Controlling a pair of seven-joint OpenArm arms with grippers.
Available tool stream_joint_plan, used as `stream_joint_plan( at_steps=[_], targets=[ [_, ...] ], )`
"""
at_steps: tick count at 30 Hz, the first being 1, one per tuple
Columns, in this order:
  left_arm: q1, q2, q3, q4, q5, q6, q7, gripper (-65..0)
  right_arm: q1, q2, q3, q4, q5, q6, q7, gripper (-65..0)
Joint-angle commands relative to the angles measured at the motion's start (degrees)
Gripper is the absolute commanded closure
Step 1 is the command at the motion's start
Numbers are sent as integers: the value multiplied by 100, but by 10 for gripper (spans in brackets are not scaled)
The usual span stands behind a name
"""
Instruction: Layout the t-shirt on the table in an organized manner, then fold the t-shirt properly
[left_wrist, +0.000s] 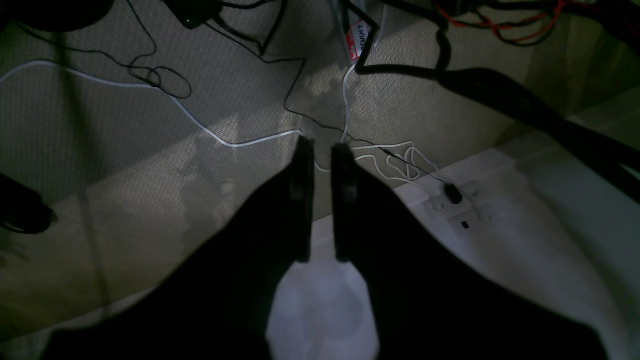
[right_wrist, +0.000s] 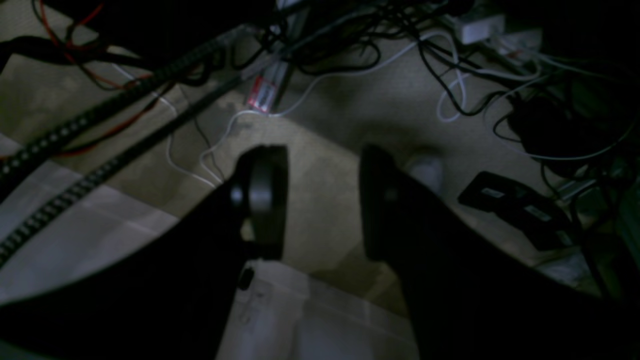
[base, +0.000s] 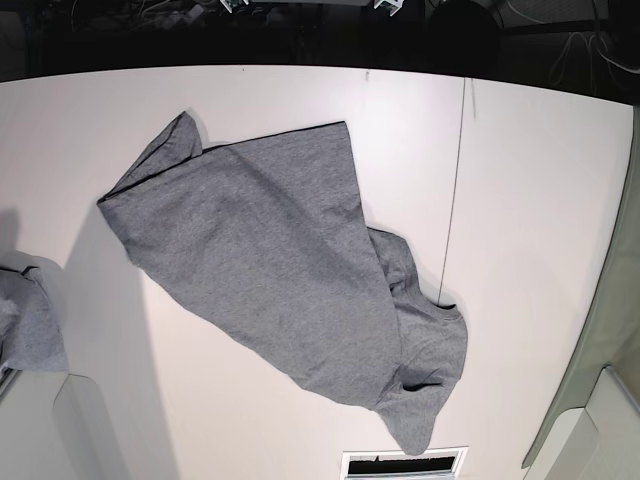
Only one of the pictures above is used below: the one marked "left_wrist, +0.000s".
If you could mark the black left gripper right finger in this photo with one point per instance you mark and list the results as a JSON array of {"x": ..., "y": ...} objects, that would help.
[{"x": 427, "y": 304}]

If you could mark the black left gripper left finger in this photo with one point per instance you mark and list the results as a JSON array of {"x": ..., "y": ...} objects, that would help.
[{"x": 216, "y": 305}]

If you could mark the red white label tag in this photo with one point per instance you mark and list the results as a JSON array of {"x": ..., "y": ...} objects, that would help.
[{"x": 356, "y": 38}]

